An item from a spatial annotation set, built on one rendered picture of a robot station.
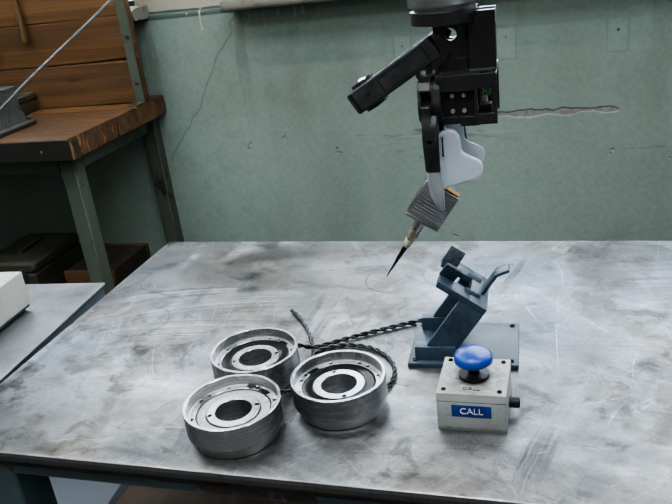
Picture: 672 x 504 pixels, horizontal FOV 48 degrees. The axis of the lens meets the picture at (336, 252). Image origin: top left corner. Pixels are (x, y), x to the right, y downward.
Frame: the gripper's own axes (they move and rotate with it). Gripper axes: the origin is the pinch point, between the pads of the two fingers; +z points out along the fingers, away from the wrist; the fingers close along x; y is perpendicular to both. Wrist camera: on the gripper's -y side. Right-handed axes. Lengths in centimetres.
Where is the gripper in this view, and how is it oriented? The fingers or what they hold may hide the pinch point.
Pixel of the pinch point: (436, 194)
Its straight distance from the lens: 85.7
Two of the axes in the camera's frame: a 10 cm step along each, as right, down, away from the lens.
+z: 1.2, 9.1, 3.9
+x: 2.2, -4.0, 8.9
